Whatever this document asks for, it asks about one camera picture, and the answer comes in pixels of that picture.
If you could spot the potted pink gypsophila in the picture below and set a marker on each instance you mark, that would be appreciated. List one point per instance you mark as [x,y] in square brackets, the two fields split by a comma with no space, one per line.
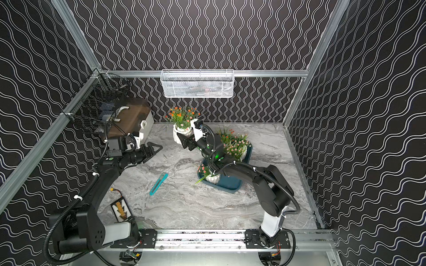
[239,148]
[209,174]

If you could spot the potted orange gypsophila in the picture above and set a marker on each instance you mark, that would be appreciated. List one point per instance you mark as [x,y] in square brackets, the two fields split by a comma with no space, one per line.
[181,118]

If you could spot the brown storage box lid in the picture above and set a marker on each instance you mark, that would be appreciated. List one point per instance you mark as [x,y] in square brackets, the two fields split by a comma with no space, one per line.
[129,113]

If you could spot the yellow patterned card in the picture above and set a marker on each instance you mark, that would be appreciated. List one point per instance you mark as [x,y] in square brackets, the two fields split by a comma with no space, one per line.
[120,210]

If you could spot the teal plastic tray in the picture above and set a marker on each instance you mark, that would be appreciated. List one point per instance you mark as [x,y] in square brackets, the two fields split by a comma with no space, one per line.
[229,184]

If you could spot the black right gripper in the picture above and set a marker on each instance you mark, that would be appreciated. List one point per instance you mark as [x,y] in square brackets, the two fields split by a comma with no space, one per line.
[183,138]

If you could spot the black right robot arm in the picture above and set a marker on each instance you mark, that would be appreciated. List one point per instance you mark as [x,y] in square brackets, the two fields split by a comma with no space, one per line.
[275,195]

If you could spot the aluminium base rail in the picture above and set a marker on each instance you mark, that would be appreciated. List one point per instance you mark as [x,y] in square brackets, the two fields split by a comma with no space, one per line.
[229,240]

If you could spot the black wire wall basket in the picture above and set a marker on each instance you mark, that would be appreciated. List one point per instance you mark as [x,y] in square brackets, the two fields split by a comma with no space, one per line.
[100,104]

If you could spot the white mesh wall basket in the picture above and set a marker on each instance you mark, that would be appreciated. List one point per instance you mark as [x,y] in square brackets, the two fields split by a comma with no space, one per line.
[197,83]

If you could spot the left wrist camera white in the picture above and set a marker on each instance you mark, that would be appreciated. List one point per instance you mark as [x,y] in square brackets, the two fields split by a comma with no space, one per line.
[117,146]

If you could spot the white ribbed storage box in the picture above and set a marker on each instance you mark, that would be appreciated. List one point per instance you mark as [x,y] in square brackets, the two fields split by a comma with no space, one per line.
[143,128]

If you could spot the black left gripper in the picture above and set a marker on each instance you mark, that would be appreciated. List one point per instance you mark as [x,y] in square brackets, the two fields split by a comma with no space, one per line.
[144,153]

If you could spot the potted red gypsophila plant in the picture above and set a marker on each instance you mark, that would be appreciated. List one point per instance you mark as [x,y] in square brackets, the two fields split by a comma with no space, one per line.
[226,135]

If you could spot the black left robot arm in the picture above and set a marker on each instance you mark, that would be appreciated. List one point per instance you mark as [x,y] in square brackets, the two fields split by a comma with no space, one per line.
[77,230]

